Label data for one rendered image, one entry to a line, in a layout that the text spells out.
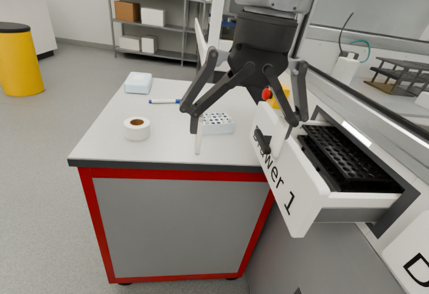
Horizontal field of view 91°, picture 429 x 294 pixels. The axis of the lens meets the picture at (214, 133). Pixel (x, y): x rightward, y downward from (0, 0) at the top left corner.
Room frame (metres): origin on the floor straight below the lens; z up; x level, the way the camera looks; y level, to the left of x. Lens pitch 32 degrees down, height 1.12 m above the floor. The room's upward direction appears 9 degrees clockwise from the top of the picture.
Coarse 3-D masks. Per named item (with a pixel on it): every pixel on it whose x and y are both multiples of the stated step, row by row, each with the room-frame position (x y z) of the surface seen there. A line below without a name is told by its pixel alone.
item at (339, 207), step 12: (300, 132) 0.48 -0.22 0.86; (300, 144) 0.47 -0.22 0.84; (324, 180) 0.34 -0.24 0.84; (336, 192) 0.31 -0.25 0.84; (324, 204) 0.23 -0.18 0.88; (336, 204) 0.24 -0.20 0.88; (348, 204) 0.24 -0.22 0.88; (360, 204) 0.24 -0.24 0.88; (372, 204) 0.25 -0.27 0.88; (384, 204) 0.25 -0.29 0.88; (324, 216) 0.23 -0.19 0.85; (336, 216) 0.24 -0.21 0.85; (348, 216) 0.24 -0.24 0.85; (360, 216) 0.24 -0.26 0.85; (372, 216) 0.25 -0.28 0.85
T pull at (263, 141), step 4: (256, 132) 0.36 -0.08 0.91; (260, 132) 0.36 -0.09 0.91; (256, 136) 0.36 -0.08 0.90; (260, 136) 0.35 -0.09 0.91; (264, 136) 0.35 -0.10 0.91; (268, 136) 0.35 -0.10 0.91; (260, 140) 0.34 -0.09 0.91; (264, 140) 0.33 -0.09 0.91; (268, 140) 0.34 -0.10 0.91; (260, 144) 0.33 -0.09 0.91; (264, 144) 0.32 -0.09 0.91; (268, 144) 0.33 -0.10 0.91; (264, 148) 0.31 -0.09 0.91; (268, 148) 0.31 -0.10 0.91; (264, 152) 0.31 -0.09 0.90; (268, 152) 0.31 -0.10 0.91
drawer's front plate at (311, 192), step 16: (256, 112) 0.49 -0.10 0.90; (272, 112) 0.43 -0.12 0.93; (272, 128) 0.38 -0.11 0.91; (256, 144) 0.43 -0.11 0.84; (288, 144) 0.31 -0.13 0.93; (288, 160) 0.29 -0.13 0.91; (304, 160) 0.27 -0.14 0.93; (288, 176) 0.28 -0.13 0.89; (304, 176) 0.24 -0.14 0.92; (288, 192) 0.26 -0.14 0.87; (304, 192) 0.23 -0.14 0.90; (320, 192) 0.21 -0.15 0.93; (304, 208) 0.22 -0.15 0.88; (320, 208) 0.21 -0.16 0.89; (288, 224) 0.23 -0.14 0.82; (304, 224) 0.21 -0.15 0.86
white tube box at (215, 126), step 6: (204, 114) 0.63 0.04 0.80; (216, 114) 0.65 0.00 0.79; (222, 114) 0.66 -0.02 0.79; (204, 120) 0.59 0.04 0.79; (210, 120) 0.60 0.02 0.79; (216, 120) 0.61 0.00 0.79; (222, 120) 0.62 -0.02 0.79; (204, 126) 0.55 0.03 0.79; (210, 126) 0.56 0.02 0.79; (216, 126) 0.57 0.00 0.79; (222, 126) 0.58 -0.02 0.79; (228, 126) 0.59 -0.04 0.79; (204, 132) 0.55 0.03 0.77; (210, 132) 0.56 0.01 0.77; (216, 132) 0.57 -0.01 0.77; (222, 132) 0.58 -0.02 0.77; (228, 132) 0.59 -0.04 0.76
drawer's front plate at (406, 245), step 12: (420, 216) 0.20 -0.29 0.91; (408, 228) 0.20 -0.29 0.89; (420, 228) 0.20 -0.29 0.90; (396, 240) 0.20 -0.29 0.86; (408, 240) 0.19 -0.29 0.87; (420, 240) 0.19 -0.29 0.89; (384, 252) 0.20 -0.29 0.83; (396, 252) 0.19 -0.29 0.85; (408, 252) 0.19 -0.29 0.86; (420, 252) 0.18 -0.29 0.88; (396, 264) 0.18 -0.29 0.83; (420, 264) 0.17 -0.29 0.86; (408, 276) 0.17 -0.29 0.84; (420, 276) 0.16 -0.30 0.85; (408, 288) 0.16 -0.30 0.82; (420, 288) 0.15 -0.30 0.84
